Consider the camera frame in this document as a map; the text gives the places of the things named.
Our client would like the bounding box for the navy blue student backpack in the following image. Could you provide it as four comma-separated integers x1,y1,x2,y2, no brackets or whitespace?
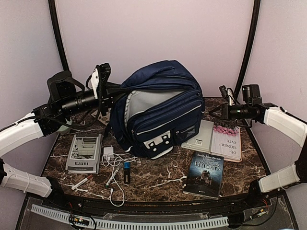
104,60,205,160

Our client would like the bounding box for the Wuthering Heights dark book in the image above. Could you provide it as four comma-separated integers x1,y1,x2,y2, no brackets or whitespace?
183,151,224,200

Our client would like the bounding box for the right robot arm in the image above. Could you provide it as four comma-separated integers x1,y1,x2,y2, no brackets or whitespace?
209,84,307,208

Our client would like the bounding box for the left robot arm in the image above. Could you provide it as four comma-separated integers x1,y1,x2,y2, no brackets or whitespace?
0,66,129,209

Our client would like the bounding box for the pink flowered white book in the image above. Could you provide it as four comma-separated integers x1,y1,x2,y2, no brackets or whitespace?
211,125,242,162

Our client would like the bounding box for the grey hardcover book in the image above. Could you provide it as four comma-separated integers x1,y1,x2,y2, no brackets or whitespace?
181,120,214,153

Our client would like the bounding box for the pale green ceramic bowl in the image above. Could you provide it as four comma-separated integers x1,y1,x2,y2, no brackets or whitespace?
57,119,72,135

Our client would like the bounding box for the grey ianra booklet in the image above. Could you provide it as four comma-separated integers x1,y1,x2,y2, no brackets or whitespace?
65,134,102,174

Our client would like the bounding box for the green capped white marker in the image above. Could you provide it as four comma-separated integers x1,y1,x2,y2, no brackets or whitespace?
106,169,119,187

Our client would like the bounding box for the red capped white marker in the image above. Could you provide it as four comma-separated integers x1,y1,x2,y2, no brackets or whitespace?
71,175,93,191

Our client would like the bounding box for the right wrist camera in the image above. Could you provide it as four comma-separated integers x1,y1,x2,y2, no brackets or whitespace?
219,85,236,105

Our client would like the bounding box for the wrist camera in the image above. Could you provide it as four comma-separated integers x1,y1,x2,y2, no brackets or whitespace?
86,62,111,99
219,85,236,105

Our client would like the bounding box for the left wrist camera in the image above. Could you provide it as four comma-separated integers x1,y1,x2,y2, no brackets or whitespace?
86,62,111,99

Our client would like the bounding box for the white charger with cable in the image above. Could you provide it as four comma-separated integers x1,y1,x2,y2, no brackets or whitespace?
102,146,137,207

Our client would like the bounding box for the left black frame post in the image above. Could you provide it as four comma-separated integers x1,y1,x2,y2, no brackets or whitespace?
48,0,70,70

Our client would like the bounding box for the black frame post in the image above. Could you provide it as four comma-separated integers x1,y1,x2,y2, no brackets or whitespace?
48,0,70,70
234,0,261,99

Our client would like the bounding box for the right black frame post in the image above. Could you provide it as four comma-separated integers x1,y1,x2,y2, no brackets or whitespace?
234,0,261,99

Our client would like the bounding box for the grey slotted cable duct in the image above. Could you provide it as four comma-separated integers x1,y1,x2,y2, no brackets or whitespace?
31,204,229,230

